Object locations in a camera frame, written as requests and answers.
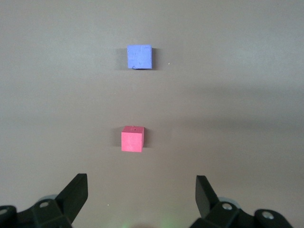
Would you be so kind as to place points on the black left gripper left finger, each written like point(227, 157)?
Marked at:
point(47, 213)

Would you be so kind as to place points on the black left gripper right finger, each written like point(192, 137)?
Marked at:
point(225, 213)

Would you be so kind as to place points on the red foam block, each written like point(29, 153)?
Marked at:
point(131, 141)

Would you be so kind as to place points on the purple foam block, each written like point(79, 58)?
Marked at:
point(139, 57)

